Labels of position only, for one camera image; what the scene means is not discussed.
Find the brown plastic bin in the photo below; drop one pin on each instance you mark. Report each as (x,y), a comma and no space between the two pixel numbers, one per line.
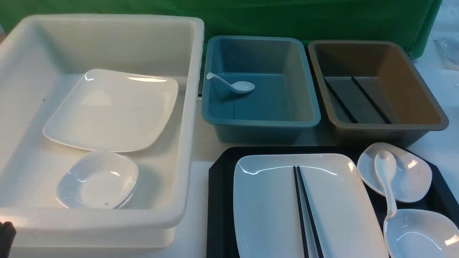
(390,78)

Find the blue plastic bin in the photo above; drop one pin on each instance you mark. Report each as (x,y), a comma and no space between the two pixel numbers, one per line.
(283,104)

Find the large white plastic bin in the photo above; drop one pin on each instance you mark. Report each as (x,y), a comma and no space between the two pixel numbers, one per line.
(42,59)

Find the white small dish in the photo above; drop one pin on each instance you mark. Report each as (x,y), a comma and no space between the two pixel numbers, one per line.
(413,175)
(413,233)

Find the clear plastic bag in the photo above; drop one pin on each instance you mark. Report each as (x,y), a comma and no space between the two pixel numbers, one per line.
(449,52)

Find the large white rice plate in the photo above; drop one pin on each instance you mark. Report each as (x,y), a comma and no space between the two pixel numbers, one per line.
(266,217)

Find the white small bowl in bin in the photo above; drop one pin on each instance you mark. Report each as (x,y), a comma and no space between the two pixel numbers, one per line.
(99,180)

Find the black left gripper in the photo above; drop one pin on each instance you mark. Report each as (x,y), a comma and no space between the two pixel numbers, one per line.
(7,235)

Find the white square plate in bin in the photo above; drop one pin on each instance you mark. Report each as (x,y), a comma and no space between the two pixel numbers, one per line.
(113,111)

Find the black chopstick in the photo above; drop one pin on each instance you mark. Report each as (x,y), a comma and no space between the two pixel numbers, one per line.
(300,213)
(338,88)
(371,101)
(309,211)

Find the long white soup spoon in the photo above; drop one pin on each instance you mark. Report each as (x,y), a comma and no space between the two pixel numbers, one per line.
(385,168)

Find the short white spoon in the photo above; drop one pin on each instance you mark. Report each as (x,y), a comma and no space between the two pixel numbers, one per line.
(239,87)

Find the green cloth backdrop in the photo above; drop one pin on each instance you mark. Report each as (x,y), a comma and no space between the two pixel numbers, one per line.
(407,23)

